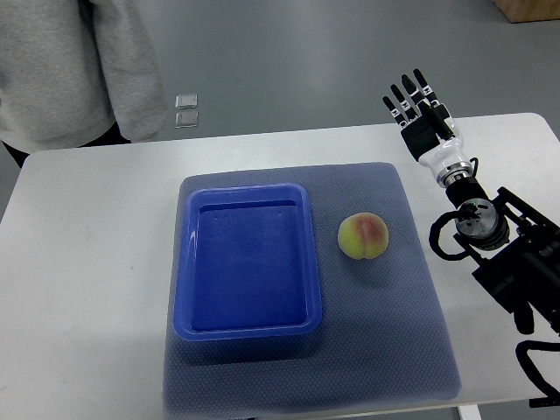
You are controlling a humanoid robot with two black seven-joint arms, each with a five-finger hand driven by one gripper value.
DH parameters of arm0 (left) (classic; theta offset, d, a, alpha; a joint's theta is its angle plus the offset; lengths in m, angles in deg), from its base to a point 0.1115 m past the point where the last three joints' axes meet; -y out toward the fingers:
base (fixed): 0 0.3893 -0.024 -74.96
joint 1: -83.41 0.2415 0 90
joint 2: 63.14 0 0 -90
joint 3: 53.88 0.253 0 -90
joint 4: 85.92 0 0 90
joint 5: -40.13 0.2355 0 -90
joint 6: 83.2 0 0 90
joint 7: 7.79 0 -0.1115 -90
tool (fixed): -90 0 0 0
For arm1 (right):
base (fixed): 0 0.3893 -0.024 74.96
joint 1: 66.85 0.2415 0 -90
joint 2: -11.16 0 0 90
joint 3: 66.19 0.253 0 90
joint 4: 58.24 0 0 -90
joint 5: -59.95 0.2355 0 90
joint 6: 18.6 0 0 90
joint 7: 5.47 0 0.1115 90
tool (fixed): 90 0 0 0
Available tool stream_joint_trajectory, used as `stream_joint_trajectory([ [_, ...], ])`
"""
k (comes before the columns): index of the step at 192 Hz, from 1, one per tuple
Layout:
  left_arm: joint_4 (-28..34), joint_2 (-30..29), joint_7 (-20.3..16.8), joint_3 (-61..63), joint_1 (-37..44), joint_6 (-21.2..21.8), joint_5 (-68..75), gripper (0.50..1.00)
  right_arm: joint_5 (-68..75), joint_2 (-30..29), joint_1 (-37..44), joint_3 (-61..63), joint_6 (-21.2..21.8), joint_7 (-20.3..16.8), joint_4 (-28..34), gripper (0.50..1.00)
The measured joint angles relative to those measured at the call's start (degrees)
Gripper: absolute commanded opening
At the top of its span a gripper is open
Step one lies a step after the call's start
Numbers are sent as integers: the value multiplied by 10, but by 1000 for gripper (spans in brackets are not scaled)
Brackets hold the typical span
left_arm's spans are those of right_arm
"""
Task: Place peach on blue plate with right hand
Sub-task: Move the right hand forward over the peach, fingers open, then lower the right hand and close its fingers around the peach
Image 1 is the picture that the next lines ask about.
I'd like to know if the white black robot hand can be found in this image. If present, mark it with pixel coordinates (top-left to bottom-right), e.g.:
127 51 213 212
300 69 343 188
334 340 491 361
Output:
382 68 476 188

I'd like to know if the yellow red peach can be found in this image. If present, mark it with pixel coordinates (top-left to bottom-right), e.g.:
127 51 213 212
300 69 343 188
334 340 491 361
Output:
337 213 389 260

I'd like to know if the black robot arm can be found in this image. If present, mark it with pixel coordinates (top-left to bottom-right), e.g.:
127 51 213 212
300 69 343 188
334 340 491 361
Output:
429 158 559 335

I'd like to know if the upper metal floor plate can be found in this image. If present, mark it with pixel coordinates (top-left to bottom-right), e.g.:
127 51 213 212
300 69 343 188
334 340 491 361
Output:
175 94 198 109

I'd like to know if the brown wooden box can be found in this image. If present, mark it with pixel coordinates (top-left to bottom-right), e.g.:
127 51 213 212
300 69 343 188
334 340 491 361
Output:
493 0 559 24

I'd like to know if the blue textured mat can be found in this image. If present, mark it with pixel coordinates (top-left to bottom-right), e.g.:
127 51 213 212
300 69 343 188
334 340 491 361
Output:
163 163 461 419

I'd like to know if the blue plastic tray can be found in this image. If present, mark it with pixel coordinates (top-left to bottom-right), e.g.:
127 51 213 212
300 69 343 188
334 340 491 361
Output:
172 183 322 342

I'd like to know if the person in grey sweater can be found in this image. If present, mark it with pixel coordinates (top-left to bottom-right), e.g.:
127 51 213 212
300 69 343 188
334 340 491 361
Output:
1 1 167 165

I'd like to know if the black looped cable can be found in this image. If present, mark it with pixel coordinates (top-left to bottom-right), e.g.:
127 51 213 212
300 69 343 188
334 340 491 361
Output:
514 339 560 397

